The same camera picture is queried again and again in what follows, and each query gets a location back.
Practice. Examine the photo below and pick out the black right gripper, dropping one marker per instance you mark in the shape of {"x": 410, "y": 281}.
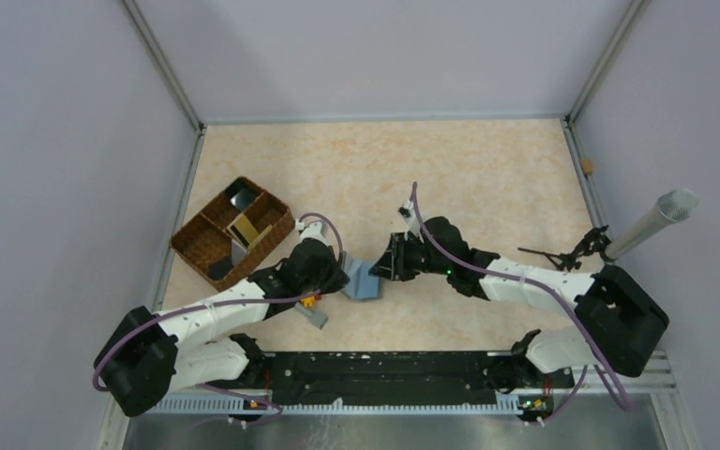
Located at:
{"x": 393, "y": 264}

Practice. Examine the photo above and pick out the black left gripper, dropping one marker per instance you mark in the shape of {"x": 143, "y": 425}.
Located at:
{"x": 338, "y": 278}

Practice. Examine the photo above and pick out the grey card holder wallet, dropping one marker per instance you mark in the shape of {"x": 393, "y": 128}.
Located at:
{"x": 362, "y": 286}

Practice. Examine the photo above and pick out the brown woven divided basket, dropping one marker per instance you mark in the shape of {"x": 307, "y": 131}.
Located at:
{"x": 229, "y": 238}

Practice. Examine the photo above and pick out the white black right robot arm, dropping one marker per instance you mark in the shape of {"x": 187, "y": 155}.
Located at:
{"x": 617, "y": 325}

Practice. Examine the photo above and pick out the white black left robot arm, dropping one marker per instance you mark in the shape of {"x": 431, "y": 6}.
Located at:
{"x": 151, "y": 354}

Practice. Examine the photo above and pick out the black shiny credit card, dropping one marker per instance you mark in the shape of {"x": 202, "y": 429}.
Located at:
{"x": 240, "y": 195}

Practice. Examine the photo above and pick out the grey plastic toy bolt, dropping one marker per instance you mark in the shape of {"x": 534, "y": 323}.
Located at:
{"x": 315, "y": 317}

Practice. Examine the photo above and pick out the small wooden block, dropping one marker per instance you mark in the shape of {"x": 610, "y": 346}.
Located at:
{"x": 586, "y": 166}

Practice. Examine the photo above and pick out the silver metal tube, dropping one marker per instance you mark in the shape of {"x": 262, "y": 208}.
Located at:
{"x": 671, "y": 208}

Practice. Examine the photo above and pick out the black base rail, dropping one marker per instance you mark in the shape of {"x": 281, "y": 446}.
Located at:
{"x": 392, "y": 378}

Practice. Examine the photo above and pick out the black clamp bracket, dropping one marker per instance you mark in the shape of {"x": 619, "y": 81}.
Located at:
{"x": 595, "y": 241}

